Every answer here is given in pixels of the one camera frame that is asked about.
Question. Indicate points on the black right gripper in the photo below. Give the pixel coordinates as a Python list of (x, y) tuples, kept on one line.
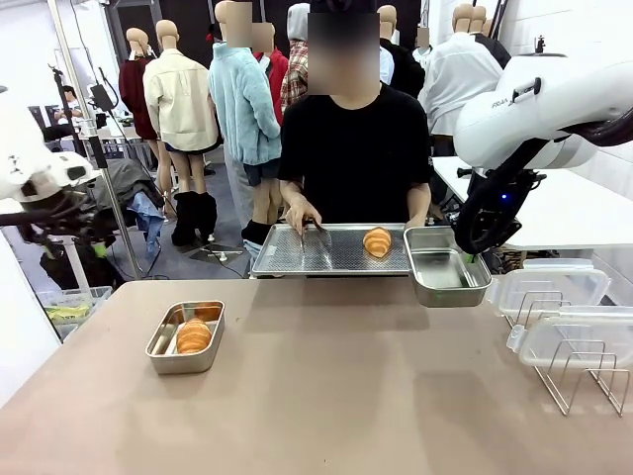
[(502, 215)]

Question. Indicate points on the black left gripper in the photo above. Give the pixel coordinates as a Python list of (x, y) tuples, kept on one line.
[(62, 210)]

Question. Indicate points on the steel container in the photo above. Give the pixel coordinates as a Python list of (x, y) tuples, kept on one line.
[(183, 363), (447, 292)]

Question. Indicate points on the perforated steel baking tray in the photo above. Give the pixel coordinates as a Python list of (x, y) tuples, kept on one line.
[(336, 252)]

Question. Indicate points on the golden croissant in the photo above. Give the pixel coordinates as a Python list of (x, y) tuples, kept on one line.
[(194, 336), (377, 242)]

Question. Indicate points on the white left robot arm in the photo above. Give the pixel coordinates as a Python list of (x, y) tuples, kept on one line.
[(20, 148)]

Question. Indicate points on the person's left forearm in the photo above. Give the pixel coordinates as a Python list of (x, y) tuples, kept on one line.
[(419, 200)]

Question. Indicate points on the person's left hand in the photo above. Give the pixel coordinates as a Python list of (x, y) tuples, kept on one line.
[(417, 222)]

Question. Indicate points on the person's right hand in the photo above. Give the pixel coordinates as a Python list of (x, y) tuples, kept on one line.
[(301, 215)]

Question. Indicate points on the clear plastic storage bin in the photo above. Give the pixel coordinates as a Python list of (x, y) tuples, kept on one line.
[(96, 294)]

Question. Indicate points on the blue garment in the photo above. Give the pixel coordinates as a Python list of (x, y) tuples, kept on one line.
[(148, 218)]

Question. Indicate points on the grey clothes pile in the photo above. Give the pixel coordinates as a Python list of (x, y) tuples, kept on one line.
[(126, 183)]

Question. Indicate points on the clear plastic lid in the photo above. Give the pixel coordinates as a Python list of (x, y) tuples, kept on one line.
[(583, 336), (559, 284)]

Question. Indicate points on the long white table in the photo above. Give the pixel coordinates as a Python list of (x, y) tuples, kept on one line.
[(559, 213)]

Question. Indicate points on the silver light stand pole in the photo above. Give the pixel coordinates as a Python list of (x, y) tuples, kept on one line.
[(88, 127)]

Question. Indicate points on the seated person in white shirt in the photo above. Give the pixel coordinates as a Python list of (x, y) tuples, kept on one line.
[(69, 104)]

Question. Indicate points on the black tripod stand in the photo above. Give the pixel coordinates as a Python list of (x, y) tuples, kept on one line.
[(63, 94)]

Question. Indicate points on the black power adapter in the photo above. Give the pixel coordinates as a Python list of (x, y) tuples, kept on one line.
[(101, 95)]

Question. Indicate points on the person in black T-shirt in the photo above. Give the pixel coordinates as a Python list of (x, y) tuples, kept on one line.
[(356, 148)]

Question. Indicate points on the mannequin in dark red sweater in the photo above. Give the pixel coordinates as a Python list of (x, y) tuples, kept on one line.
[(132, 89)]

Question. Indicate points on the mannequin in white jacket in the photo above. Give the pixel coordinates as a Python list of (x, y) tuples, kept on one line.
[(460, 84)]

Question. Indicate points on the mannequin in cream jacket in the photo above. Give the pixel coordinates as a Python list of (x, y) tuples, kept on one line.
[(180, 99)]

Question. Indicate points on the mannequin in black coat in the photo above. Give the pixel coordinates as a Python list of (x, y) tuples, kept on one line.
[(405, 69)]

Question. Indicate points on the mannequin in black-trimmed garment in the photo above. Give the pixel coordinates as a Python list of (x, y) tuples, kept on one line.
[(497, 49)]

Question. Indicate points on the small mannequin in white top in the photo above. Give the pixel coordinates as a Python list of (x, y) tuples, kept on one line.
[(424, 52)]

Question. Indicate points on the mannequin in blue shirt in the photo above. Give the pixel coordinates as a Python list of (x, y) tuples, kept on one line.
[(387, 64)]

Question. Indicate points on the mannequin in light blue fleece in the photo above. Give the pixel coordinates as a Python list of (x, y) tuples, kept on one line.
[(242, 109)]

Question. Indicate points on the mannequin in plaid shirt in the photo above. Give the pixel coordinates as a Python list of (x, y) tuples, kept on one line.
[(294, 74)]

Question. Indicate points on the mannequin in red jacket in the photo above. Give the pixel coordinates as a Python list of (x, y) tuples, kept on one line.
[(278, 69)]

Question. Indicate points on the metal mannequin base plate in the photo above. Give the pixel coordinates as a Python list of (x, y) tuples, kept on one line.
[(217, 255)]

